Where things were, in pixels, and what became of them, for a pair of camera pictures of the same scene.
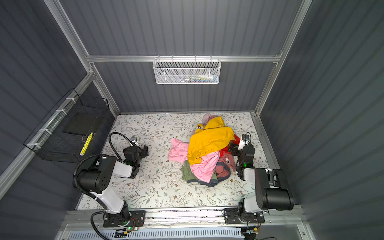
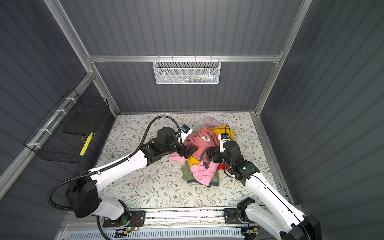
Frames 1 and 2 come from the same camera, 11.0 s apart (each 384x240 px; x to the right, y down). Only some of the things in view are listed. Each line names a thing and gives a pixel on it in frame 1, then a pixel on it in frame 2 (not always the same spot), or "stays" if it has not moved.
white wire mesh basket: [186, 71] stays
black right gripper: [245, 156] → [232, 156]
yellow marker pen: [86, 143] stays
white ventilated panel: [185, 234] stays
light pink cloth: [204, 170] stays
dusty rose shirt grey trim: [225, 164] → [205, 138]
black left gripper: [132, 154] → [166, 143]
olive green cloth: [187, 174] stays
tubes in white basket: [200, 78] stays
